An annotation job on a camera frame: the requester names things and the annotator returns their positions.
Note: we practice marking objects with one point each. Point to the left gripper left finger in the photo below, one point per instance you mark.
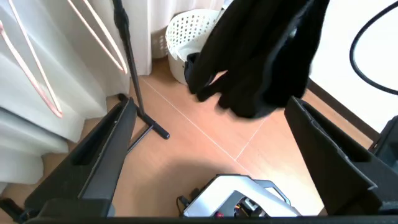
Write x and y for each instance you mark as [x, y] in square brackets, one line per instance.
[102, 161]

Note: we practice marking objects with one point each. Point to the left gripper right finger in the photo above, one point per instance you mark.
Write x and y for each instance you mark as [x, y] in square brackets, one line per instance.
[329, 168]

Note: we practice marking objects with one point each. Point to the white curtain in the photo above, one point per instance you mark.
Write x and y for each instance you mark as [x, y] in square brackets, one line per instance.
[77, 77]

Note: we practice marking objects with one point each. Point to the black shorts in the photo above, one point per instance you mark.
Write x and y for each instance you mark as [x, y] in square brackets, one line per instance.
[255, 62]

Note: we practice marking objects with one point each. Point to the black clothes rack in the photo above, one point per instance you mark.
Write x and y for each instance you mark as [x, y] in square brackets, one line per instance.
[129, 53]

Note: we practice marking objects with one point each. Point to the white laundry basket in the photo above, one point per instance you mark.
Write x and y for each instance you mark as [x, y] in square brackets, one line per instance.
[189, 28]

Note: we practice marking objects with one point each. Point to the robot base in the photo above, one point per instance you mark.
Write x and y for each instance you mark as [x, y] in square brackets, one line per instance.
[224, 193]

